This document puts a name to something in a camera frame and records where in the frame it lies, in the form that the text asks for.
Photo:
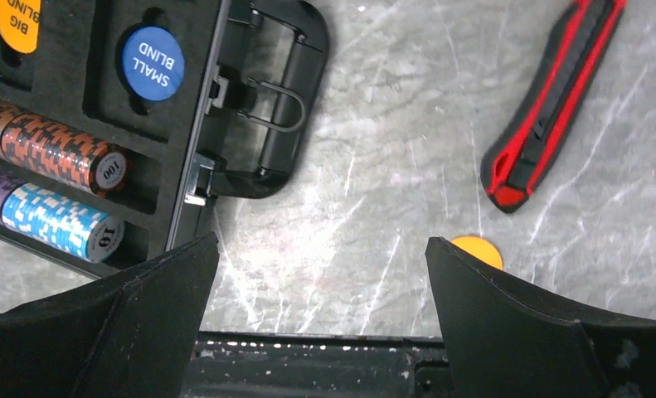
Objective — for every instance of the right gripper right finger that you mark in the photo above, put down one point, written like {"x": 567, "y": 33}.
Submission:
{"x": 505, "y": 337}

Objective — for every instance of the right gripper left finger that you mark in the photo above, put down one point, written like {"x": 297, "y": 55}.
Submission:
{"x": 130, "y": 334}

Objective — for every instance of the light blue poker chip stack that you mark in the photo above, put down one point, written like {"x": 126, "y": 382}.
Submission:
{"x": 62, "y": 223}

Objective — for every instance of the black foam-lined poker case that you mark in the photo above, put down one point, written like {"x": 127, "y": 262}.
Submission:
{"x": 234, "y": 128}

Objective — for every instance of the blue dealer button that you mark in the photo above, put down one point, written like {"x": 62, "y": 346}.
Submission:
{"x": 153, "y": 63}

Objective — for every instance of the orange big blind button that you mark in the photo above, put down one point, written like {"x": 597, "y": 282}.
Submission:
{"x": 20, "y": 23}

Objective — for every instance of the orange small blind button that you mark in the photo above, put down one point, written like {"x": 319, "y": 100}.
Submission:
{"x": 480, "y": 248}

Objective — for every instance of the red black utility knife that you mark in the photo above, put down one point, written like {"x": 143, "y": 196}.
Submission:
{"x": 523, "y": 154}

